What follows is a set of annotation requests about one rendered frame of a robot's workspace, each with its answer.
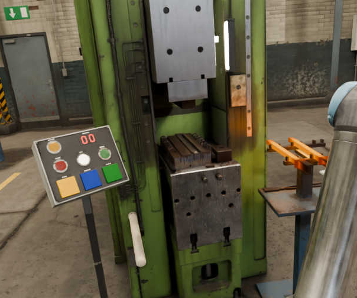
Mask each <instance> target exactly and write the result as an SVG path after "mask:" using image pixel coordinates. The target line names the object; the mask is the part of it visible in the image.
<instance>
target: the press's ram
mask: <svg viewBox="0 0 357 298"><path fill-rule="evenodd" d="M142 4H143V10H144V21H145V32H146V39H147V50H148V61H149V67H150V78H151V81H153V82H155V83H169V82H170V81H171V82H181V81H187V80H199V79H201V78H202V79H210V78H216V57H215V43H217V42H218V36H216V37H215V30H214V16H213V0H143V1H142Z"/></svg>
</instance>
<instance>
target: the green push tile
mask: <svg viewBox="0 0 357 298"><path fill-rule="evenodd" d="M102 171H103V174H104V176H105V179H106V182H107V184H108V183H111V182H114V181H117V180H120V179H122V175H121V172H120V170H119V167H118V165H117V163H116V164H112V165H110V166H106V167H102Z"/></svg>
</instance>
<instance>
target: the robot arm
mask: <svg viewBox="0 0 357 298"><path fill-rule="evenodd" d="M328 114H329V116H328V121H329V124H330V125H331V126H332V127H334V130H333V139H332V145H331V148H330V152H329V156H328V159H327V164H326V168H325V170H322V171H320V174H322V175H323V181H322V185H321V188H320V193H319V197H318V200H317V205H316V210H315V213H314V217H313V222H312V225H311V229H310V233H309V238H308V241H307V245H306V250H305V253H304V258H303V262H302V265H301V270H300V275H299V278H298V282H297V287H296V291H295V294H293V295H291V296H288V297H286V298H347V296H348V291H349V287H350V283H351V279H352V275H353V271H354V268H355V263H356V259H357V82H347V83H344V84H343V85H342V86H341V87H339V88H338V90H337V91H336V92H335V94H334V95H333V98H332V100H331V102H330V105H329V110H328Z"/></svg>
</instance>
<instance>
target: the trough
mask: <svg viewBox="0 0 357 298"><path fill-rule="evenodd" d="M178 136H179V137H180V138H181V139H182V140H183V141H184V142H185V143H186V144H187V145H188V146H189V147H190V148H191V149H192V150H193V152H195V151H197V153H194V154H199V153H200V150H199V149H198V148H197V147H196V146H195V145H194V144H193V143H192V142H191V141H190V140H189V139H188V138H187V137H185V136H184V135H183V134H178Z"/></svg>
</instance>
